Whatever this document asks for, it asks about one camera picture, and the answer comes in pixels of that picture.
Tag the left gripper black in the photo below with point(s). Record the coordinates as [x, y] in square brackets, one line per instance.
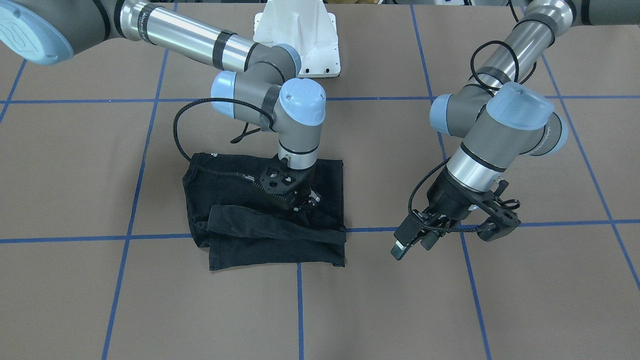
[449, 197]

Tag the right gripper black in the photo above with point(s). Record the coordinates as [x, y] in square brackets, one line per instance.
[304, 180]

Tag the black graphic t-shirt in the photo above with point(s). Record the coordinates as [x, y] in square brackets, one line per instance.
[241, 225]

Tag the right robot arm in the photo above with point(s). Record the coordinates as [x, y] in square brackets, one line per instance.
[255, 83]

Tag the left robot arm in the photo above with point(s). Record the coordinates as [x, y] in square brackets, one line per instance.
[497, 119]

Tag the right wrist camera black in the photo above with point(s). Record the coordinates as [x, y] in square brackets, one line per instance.
[273, 181]

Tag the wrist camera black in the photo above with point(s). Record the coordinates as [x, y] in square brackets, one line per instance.
[273, 181]
[502, 218]

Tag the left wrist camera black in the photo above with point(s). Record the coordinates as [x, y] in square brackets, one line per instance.
[502, 218]

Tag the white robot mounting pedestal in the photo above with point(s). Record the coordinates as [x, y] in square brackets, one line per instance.
[308, 27]

